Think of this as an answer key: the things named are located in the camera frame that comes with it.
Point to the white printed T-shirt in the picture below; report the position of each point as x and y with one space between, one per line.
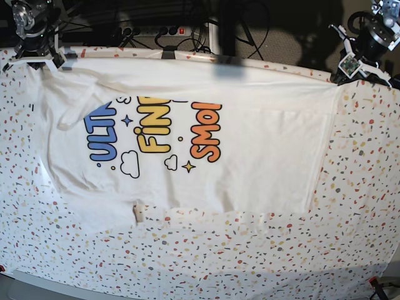
114 133

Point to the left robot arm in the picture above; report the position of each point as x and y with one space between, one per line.
388 13

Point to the red clamp at corner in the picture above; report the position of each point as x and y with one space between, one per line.
374 283

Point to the black table clamp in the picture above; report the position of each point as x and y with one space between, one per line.
168 52

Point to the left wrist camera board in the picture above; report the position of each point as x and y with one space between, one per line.
349 66

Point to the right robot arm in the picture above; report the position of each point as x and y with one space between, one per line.
37 27

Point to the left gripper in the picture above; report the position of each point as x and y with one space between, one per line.
370 43

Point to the white power strip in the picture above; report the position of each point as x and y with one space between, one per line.
153 31

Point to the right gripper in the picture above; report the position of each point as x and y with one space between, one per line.
40 52

